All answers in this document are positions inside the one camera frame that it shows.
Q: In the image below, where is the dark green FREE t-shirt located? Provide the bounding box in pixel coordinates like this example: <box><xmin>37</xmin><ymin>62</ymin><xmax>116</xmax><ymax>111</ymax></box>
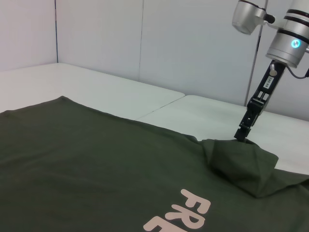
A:
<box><xmin>0</xmin><ymin>95</ymin><xmax>309</xmax><ymax>232</ymax></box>

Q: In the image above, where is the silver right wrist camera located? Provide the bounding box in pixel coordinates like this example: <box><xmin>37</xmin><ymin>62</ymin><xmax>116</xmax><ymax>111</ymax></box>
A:
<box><xmin>231</xmin><ymin>0</ymin><xmax>276</xmax><ymax>36</ymax></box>

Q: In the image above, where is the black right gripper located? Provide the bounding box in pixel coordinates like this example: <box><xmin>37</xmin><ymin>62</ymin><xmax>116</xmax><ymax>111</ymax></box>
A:
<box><xmin>233</xmin><ymin>61</ymin><xmax>287</xmax><ymax>144</ymax></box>

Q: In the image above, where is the thin black cable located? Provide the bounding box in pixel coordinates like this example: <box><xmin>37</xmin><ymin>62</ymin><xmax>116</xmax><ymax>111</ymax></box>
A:
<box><xmin>284</xmin><ymin>65</ymin><xmax>309</xmax><ymax>79</ymax></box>

